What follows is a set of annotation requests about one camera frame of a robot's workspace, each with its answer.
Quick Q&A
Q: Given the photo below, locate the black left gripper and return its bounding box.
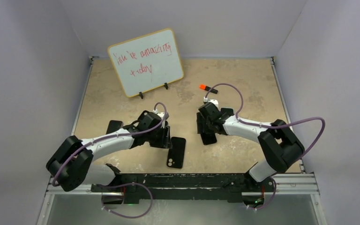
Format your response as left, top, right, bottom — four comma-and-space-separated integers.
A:
146, 125, 171, 149

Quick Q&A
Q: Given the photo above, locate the black smartphone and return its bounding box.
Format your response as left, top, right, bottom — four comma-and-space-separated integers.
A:
220, 107, 234, 120

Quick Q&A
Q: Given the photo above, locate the light blue phone case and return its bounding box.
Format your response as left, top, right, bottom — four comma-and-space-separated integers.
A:
197, 123, 217, 145

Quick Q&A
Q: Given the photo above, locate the black phone case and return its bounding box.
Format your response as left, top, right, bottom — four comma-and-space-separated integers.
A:
106, 120, 123, 134
166, 137, 186, 169

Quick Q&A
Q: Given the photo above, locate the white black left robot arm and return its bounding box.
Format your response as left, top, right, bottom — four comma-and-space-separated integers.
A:
46, 111, 172, 192

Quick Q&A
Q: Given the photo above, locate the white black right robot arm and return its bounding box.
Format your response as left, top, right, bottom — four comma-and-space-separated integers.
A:
198, 102, 305, 191

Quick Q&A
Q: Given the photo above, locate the orange capped black marker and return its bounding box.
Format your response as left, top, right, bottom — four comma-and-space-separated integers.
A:
199, 84, 218, 94

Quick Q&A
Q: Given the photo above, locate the yellow framed whiteboard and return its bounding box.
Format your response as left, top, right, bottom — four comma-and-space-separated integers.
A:
107, 28, 184, 98

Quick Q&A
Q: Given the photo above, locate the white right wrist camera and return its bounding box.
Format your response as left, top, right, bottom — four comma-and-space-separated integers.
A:
203, 97, 219, 108

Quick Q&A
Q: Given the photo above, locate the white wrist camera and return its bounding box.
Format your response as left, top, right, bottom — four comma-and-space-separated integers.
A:
203, 97, 219, 108
153, 109, 169, 120

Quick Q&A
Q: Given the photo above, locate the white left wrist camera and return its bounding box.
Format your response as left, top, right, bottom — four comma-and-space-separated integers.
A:
153, 109, 169, 120

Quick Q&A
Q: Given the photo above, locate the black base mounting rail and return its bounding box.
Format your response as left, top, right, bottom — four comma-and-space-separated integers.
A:
91, 173, 276, 205

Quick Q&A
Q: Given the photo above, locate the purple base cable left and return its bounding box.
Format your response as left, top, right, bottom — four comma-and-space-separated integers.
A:
101, 182, 154, 219

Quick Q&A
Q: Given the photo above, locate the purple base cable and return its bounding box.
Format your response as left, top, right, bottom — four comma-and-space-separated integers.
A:
246, 177, 278, 212
101, 182, 154, 219

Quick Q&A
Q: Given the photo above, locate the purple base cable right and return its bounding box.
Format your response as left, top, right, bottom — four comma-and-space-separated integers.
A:
246, 177, 278, 212

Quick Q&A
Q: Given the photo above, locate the aluminium frame rail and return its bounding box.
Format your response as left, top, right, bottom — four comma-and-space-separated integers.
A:
273, 173, 319, 195

